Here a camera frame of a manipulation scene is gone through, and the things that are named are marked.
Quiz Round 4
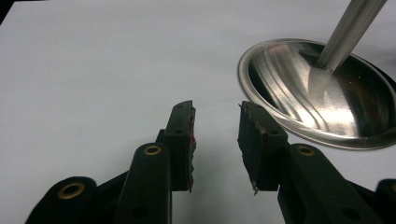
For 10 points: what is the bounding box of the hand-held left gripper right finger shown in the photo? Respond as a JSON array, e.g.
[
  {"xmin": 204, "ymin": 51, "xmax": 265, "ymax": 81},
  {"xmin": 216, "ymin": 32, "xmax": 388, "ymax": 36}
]
[{"xmin": 236, "ymin": 100, "xmax": 375, "ymax": 224}]

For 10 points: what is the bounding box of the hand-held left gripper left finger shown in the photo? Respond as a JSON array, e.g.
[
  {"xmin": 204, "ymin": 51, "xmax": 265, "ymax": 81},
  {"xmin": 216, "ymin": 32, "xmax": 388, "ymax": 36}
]
[{"xmin": 113, "ymin": 99, "xmax": 197, "ymax": 224}]

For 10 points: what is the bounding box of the steel ladle with wooden handle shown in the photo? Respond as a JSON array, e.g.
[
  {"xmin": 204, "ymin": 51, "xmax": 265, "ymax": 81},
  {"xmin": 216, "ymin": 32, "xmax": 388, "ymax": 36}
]
[{"xmin": 237, "ymin": 0, "xmax": 396, "ymax": 151}]

